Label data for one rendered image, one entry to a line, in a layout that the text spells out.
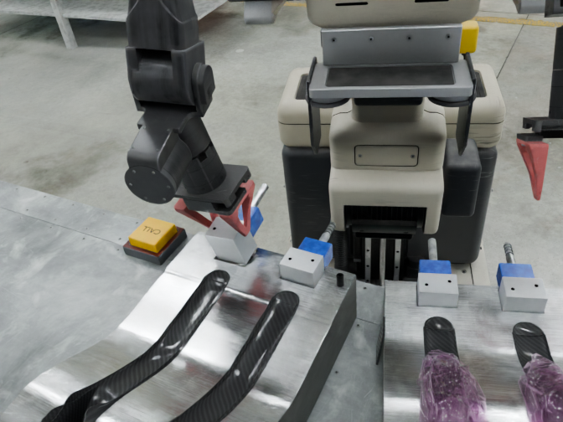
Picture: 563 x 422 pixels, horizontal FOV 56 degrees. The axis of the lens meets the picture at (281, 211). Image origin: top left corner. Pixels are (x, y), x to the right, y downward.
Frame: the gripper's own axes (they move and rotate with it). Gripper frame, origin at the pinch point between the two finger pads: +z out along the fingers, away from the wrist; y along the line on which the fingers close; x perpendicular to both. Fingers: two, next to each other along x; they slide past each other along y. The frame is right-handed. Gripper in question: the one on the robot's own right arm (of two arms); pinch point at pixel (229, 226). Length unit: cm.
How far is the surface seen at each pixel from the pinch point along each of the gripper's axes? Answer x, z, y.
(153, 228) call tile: 3.3, 8.0, -21.6
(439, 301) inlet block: 2.0, 11.5, 27.9
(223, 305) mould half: -10.0, 4.2, 2.9
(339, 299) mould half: -3.8, 6.7, 16.8
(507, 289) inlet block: 5.9, 11.5, 35.7
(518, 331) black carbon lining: 1.6, 14.2, 37.6
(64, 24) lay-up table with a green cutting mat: 219, 69, -306
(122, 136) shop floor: 121, 90, -180
